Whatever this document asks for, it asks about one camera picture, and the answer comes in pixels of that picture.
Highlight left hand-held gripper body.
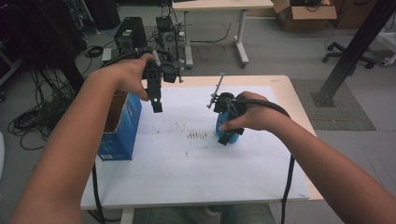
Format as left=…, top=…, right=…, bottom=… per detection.
left=141, top=49, right=184, bottom=85

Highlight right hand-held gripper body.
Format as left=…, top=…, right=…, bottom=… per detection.
left=205, top=73, right=250, bottom=125

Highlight blue bottle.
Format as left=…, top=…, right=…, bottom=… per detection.
left=215, top=111, right=241, bottom=145

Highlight blue cardboard box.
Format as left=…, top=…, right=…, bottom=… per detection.
left=97, top=90, right=143, bottom=161

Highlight person's left hand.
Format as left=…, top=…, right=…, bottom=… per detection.
left=101, top=52, right=156, bottom=102

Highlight person's right hand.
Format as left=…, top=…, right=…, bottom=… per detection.
left=219, top=91, right=294, bottom=135

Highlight grey open computer case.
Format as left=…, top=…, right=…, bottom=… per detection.
left=155, top=15, right=180, bottom=63

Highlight black computer tower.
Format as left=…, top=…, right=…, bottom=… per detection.
left=113, top=16, right=149, bottom=63

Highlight white table mat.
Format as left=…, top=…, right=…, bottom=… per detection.
left=80, top=85, right=312, bottom=210

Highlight person's right leg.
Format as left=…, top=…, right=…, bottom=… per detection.
left=219, top=203, right=276, bottom=224

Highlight person's leg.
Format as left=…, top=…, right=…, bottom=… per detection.
left=134, top=207, right=208, bottom=224
left=219, top=203, right=276, bottom=224

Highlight wooden desk with white legs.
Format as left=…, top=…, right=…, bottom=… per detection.
left=171, top=0, right=275, bottom=69

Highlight person's left leg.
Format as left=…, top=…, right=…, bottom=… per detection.
left=134, top=207, right=208, bottom=224

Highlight open cardboard box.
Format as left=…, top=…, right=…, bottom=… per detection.
left=272, top=0, right=338, bottom=32

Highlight grey floor mat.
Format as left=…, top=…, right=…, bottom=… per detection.
left=290, top=78, right=377, bottom=132

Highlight black office chair base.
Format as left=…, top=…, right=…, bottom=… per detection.
left=321, top=41, right=377, bottom=70

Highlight white table leg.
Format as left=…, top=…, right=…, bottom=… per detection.
left=120, top=207, right=135, bottom=224

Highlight black curtain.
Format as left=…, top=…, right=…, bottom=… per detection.
left=0, top=0, right=88, bottom=83

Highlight brown cardboard box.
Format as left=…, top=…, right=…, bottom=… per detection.
left=330, top=0, right=379, bottom=30

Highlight white device on floor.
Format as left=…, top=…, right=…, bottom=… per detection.
left=378, top=54, right=396, bottom=68

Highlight loose black floor cable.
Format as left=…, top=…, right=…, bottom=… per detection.
left=190, top=21, right=233, bottom=63

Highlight small coiled black cable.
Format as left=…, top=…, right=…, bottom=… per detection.
left=83, top=45, right=105, bottom=59

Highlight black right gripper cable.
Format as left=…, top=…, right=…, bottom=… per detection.
left=230, top=96, right=296, bottom=224

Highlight tangle of black cables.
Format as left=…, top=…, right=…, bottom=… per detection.
left=7, top=68, right=78, bottom=151

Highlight black metal stand post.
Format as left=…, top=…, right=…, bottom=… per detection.
left=311, top=0, right=396, bottom=108

